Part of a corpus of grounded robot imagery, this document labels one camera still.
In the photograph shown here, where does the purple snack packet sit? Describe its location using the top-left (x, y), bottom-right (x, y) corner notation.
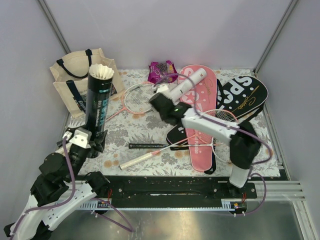
top-left (147, 60), bottom-right (177, 84)

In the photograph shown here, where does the white shuttlecock mid table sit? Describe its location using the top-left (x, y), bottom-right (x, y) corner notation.
top-left (88, 63), bottom-right (115, 81)

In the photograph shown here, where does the white cable duct strip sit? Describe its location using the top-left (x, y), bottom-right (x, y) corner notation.
top-left (78, 200), bottom-right (247, 212)

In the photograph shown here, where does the black frame badminton racket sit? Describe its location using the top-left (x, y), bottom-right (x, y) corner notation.
top-left (56, 140), bottom-right (63, 148)

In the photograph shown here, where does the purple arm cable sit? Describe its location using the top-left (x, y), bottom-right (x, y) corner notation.
top-left (9, 136), bottom-right (135, 240)
top-left (152, 73), bottom-right (273, 218)

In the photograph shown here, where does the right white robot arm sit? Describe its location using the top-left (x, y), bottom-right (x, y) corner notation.
top-left (148, 92), bottom-right (262, 198)

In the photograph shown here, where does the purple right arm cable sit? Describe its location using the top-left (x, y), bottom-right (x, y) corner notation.
top-left (152, 73), bottom-right (273, 218)

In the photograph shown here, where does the pink frame badminton racket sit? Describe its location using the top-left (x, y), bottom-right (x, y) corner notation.
top-left (106, 82), bottom-right (154, 121)

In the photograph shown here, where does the pink racket cover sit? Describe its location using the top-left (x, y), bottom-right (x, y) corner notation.
top-left (180, 64), bottom-right (217, 173)

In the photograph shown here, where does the white shuttlecock tube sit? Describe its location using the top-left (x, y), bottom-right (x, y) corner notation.
top-left (169, 68), bottom-right (207, 103)

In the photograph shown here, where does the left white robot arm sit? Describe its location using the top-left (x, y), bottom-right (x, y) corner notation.
top-left (4, 127), bottom-right (109, 240)

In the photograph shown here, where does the white frame racket black handle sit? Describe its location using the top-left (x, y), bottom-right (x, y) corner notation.
top-left (122, 126), bottom-right (261, 168)

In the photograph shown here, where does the black shuttlecock tube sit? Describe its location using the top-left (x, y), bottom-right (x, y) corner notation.
top-left (85, 74), bottom-right (113, 140)

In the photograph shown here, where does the beige canvas tote bag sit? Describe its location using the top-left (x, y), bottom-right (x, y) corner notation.
top-left (49, 48), bottom-right (125, 118)

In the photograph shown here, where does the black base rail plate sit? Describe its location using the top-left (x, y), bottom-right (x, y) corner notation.
top-left (98, 176), bottom-right (257, 207)

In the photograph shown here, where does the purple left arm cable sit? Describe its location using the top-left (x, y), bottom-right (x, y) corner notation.
top-left (9, 136), bottom-right (135, 240)

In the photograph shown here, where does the black racket cover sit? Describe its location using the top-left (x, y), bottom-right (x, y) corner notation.
top-left (216, 75), bottom-right (269, 121)

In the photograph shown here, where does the floral patterned table mat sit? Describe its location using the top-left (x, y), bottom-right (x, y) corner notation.
top-left (78, 69), bottom-right (280, 178)

